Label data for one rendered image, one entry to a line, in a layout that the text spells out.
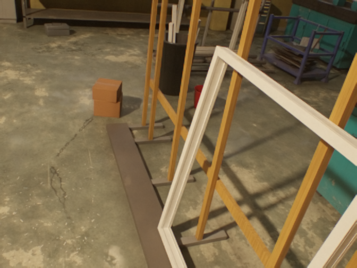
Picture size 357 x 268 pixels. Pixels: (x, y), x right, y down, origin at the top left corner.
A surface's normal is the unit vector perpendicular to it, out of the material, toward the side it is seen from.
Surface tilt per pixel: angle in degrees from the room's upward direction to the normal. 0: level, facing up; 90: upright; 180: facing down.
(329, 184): 90
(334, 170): 90
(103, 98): 90
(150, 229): 0
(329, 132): 82
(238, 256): 0
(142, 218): 0
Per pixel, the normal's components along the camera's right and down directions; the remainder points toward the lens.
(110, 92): -0.07, 0.51
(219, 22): 0.31, 0.52
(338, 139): -0.92, -0.06
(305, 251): 0.12, -0.85
